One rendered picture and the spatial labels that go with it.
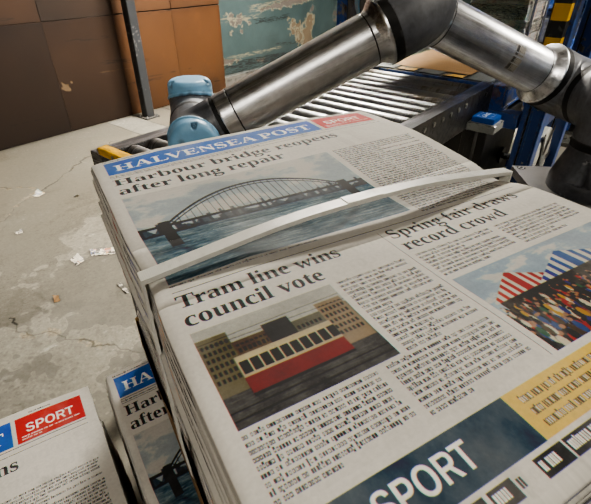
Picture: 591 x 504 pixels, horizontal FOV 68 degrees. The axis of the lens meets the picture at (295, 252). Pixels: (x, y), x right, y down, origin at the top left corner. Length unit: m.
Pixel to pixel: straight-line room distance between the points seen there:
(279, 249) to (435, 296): 0.09
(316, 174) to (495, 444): 0.24
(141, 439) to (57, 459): 0.07
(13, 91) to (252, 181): 3.66
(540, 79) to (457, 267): 0.77
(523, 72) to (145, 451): 0.87
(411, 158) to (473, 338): 0.21
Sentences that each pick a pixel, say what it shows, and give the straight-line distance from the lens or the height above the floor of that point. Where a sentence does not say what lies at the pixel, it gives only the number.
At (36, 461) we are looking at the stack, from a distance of 0.49.
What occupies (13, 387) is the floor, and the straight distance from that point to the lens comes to 1.81.
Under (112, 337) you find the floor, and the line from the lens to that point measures 1.84.
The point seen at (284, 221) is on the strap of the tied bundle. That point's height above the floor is 1.07.
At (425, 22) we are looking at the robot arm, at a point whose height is 1.13.
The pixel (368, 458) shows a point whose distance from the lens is 0.17.
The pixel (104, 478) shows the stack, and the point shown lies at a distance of 0.46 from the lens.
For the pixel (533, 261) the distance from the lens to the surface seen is 0.28.
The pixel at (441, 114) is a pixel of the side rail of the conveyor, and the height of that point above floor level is 0.79.
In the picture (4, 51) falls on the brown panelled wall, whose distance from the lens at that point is 3.93.
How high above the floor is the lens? 1.20
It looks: 34 degrees down
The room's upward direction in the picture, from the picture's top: straight up
